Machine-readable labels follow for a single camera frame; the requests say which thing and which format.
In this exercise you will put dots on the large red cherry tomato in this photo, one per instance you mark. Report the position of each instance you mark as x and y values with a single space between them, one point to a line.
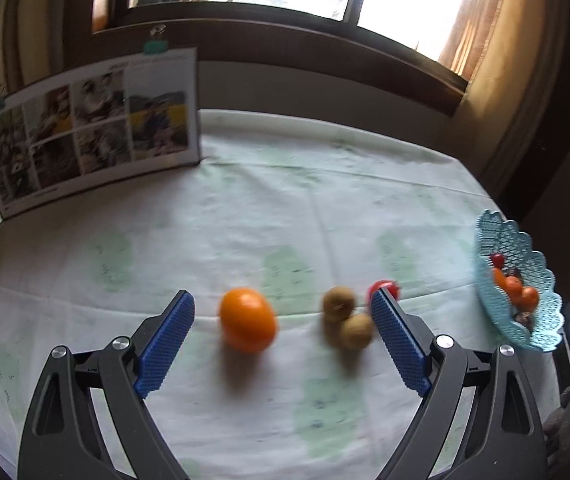
497 260

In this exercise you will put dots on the large round orange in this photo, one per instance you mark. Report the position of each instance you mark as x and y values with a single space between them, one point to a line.
513 286

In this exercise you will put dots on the large oval orange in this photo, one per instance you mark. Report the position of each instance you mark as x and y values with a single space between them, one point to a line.
530 298

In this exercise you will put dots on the dark wrinkled passion fruit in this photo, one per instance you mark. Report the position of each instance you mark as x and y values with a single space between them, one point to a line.
515 272
522 316

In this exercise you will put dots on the blue plastic lace basket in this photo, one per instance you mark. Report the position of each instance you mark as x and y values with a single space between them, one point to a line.
505 240

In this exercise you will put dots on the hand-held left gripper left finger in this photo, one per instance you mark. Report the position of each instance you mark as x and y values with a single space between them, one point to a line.
165 345

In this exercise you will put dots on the photo collage board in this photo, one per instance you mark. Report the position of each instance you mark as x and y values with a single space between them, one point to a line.
90 130

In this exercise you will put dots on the small round orange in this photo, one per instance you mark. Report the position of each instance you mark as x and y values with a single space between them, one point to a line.
498 278

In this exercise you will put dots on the person's right hand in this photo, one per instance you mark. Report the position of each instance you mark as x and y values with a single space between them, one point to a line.
560 425

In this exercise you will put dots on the white green printed tablecloth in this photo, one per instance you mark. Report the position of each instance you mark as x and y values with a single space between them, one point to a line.
245 210

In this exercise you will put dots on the small red cherry tomato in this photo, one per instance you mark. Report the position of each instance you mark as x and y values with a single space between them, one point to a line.
384 287

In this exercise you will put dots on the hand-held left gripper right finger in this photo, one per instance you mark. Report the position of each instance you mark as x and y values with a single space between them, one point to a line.
397 345

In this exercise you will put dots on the beige curtain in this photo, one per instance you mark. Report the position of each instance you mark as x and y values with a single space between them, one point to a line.
15 35
515 60

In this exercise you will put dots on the brown kiwi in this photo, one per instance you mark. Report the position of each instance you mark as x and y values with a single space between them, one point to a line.
339 303
357 330

